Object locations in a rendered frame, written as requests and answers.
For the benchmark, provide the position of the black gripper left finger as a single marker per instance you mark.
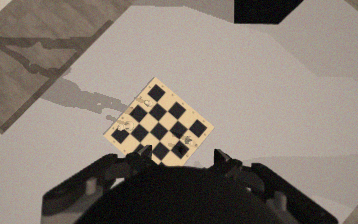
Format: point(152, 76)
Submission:
point(66, 202)

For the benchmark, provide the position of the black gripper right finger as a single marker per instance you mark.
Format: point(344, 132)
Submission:
point(287, 202)

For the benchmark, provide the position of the cream and black chessboard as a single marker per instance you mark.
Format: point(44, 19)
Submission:
point(164, 125)

